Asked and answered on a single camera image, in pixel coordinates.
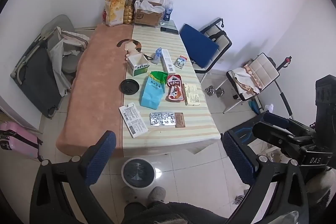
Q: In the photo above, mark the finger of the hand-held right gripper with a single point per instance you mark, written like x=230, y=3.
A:
x=275, y=119
x=273, y=136

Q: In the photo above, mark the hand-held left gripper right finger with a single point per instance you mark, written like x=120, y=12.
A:
x=237, y=159

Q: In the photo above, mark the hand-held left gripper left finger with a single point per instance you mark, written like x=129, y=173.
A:
x=99, y=153

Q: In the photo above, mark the white round trash bin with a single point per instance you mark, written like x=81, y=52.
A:
x=138, y=172

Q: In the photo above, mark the white medicine box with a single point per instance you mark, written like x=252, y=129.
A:
x=133, y=120

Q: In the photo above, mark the brown card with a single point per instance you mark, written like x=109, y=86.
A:
x=180, y=119

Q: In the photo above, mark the silver blister pack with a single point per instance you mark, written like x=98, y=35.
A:
x=162, y=119

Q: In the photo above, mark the black round lid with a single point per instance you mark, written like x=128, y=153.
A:
x=129, y=86

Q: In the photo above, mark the cream box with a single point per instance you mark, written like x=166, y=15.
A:
x=192, y=95

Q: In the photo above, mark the blue green rice bag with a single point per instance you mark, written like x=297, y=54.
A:
x=152, y=91

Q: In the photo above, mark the red snack packet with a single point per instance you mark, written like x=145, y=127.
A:
x=175, y=88

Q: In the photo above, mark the green white tissue box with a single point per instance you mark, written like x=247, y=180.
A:
x=137, y=66

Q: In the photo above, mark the small blue white carton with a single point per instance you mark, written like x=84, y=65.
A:
x=180, y=61

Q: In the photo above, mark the blue plastic wrapper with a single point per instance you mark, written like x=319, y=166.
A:
x=157, y=55

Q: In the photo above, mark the long white box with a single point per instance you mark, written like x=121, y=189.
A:
x=168, y=61

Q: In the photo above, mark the small metal dumbbell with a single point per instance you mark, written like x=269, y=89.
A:
x=240, y=199

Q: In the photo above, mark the beige cloth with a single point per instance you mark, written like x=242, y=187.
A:
x=245, y=79

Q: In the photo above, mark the black cream chair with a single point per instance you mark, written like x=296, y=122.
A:
x=265, y=66
x=221, y=41

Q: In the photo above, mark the striped tablecloth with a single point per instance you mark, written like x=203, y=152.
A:
x=189, y=132

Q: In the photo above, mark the black rod red knob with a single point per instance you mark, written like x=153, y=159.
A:
x=286, y=60

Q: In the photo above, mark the orange blanket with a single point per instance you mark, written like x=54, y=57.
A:
x=97, y=87

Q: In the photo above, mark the grey fuzzy slipper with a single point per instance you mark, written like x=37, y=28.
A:
x=156, y=193

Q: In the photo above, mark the pink suitcase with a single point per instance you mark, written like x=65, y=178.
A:
x=18, y=140

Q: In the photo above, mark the white cloth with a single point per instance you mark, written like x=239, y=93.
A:
x=59, y=56

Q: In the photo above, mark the blue cushion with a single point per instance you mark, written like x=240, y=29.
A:
x=198, y=44

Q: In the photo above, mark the calico cat plush toy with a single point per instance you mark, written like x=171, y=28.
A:
x=131, y=46

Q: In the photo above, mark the red can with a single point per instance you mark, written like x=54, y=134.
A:
x=104, y=16

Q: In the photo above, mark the black phone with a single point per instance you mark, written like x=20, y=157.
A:
x=169, y=30

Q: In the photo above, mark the cardboard box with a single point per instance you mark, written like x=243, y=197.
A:
x=148, y=18

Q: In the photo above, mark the yellow snack bag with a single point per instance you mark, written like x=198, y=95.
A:
x=115, y=8

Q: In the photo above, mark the blue label water bottle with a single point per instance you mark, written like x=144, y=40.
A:
x=168, y=12

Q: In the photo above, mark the white plastic bag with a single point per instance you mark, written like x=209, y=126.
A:
x=145, y=5

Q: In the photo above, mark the clear bottle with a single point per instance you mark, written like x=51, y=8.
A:
x=164, y=0

